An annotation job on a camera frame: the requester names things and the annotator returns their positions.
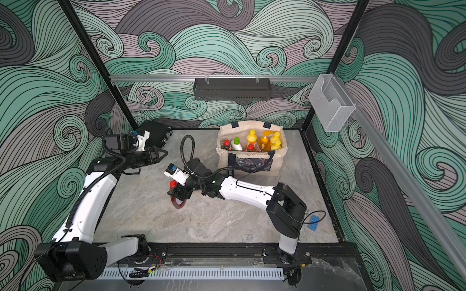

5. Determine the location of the red liquid bottle red cap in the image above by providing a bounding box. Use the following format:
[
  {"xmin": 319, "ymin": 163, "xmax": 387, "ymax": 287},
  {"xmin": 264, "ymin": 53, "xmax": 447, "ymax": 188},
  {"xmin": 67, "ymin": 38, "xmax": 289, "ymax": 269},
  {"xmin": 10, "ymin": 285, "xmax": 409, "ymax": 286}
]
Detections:
[{"xmin": 167, "ymin": 181, "xmax": 186, "ymax": 209}]

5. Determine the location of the dark green bottle red cap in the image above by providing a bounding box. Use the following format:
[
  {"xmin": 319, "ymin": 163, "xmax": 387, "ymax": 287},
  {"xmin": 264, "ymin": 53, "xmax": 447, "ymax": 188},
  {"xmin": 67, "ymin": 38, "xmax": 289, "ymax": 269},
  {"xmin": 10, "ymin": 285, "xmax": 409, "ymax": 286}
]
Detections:
[{"xmin": 222, "ymin": 139, "xmax": 232, "ymax": 151}]

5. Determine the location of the white bottle green cap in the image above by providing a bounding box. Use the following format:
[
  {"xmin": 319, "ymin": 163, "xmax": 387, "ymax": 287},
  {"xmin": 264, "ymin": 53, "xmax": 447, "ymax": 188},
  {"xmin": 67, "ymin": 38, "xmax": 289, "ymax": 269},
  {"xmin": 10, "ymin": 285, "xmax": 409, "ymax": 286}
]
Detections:
[{"xmin": 231, "ymin": 137, "xmax": 243, "ymax": 151}]

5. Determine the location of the beige canvas shopping bag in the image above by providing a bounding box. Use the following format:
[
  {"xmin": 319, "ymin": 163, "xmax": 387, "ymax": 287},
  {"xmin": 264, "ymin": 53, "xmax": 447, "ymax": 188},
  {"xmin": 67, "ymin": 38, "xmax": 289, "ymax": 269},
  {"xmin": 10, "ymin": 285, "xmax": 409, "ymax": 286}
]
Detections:
[{"xmin": 216, "ymin": 121, "xmax": 288, "ymax": 176}]

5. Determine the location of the yellow cap orange bottle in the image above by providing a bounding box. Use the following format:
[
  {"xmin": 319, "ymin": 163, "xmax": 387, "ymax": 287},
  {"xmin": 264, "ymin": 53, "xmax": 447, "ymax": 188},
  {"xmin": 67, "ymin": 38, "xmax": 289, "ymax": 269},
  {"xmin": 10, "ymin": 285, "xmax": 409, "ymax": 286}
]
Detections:
[
  {"xmin": 246, "ymin": 129, "xmax": 257, "ymax": 147},
  {"xmin": 271, "ymin": 132, "xmax": 280, "ymax": 143},
  {"xmin": 270, "ymin": 140, "xmax": 282, "ymax": 151}
]

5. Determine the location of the large orange dish soap bottle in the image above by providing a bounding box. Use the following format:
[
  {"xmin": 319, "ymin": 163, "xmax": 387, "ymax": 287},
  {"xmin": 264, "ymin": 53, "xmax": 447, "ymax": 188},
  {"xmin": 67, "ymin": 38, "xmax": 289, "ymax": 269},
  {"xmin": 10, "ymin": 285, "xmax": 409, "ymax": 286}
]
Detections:
[{"xmin": 258, "ymin": 131, "xmax": 274, "ymax": 152}]

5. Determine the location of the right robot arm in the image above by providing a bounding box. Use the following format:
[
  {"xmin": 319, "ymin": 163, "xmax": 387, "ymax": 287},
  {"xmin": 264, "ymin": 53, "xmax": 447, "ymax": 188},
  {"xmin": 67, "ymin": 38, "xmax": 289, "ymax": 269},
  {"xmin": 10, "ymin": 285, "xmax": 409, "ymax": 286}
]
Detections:
[{"xmin": 165, "ymin": 135, "xmax": 307, "ymax": 264}]

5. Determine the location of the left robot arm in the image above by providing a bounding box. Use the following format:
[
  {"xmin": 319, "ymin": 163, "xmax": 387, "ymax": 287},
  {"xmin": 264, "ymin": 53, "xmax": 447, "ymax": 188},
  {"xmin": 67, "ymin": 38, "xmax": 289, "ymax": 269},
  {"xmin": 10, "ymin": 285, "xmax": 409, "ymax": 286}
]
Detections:
[{"xmin": 34, "ymin": 147, "xmax": 167, "ymax": 282}]

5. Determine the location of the black case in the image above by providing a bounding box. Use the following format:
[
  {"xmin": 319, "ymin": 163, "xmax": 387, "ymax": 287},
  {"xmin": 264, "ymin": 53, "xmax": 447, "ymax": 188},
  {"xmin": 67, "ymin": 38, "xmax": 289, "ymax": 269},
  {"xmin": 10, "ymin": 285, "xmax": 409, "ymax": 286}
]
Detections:
[{"xmin": 136, "ymin": 121, "xmax": 172, "ymax": 149}]

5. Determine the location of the blue toy brick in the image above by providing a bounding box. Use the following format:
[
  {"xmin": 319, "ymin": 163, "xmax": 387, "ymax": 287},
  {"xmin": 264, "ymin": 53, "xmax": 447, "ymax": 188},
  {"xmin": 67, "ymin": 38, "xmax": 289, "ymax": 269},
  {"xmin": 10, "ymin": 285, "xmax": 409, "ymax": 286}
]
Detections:
[{"xmin": 308, "ymin": 215, "xmax": 320, "ymax": 231}]

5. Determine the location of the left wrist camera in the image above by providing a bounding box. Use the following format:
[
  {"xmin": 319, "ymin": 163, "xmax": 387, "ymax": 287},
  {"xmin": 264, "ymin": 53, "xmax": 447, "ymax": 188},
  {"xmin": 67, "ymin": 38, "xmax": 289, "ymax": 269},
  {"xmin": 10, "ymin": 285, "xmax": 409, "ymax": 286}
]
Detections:
[{"xmin": 103, "ymin": 130, "xmax": 150, "ymax": 155}]

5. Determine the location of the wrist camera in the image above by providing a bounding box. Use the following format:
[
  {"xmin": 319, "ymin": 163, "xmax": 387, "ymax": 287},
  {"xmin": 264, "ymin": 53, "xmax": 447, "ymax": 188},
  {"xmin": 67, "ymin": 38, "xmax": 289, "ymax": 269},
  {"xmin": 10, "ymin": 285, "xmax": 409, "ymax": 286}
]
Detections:
[
  {"xmin": 103, "ymin": 130, "xmax": 150, "ymax": 155},
  {"xmin": 164, "ymin": 163, "xmax": 190, "ymax": 186}
]

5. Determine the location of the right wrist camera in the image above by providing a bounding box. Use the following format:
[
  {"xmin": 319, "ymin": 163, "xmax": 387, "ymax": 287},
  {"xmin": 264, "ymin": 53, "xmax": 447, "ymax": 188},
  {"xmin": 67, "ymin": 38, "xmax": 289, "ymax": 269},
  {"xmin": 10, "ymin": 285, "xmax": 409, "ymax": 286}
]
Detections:
[{"xmin": 164, "ymin": 163, "xmax": 190, "ymax": 186}]

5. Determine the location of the black wall shelf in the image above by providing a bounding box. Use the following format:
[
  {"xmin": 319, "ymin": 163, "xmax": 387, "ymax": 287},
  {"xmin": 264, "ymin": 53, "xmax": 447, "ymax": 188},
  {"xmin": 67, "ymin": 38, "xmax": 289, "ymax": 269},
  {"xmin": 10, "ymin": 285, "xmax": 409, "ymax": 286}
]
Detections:
[{"xmin": 193, "ymin": 77, "xmax": 272, "ymax": 101}]

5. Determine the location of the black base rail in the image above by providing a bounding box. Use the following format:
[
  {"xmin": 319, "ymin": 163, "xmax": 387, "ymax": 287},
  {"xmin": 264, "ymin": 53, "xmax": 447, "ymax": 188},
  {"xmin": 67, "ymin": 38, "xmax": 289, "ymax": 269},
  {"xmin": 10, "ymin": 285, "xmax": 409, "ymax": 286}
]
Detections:
[{"xmin": 68, "ymin": 241, "xmax": 361, "ymax": 266}]

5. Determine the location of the white slotted cable duct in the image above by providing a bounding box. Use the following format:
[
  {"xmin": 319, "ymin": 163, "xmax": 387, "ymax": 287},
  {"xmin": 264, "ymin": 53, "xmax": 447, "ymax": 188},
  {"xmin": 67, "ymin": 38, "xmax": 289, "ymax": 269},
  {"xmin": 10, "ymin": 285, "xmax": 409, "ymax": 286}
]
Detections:
[{"xmin": 98, "ymin": 267, "xmax": 285, "ymax": 281}]

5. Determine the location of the clear plastic wall bin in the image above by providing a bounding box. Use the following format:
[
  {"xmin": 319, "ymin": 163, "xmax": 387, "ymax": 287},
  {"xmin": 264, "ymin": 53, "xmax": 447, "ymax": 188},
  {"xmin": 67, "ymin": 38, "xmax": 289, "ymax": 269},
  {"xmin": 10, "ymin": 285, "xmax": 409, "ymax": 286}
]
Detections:
[{"xmin": 309, "ymin": 74, "xmax": 356, "ymax": 133}]

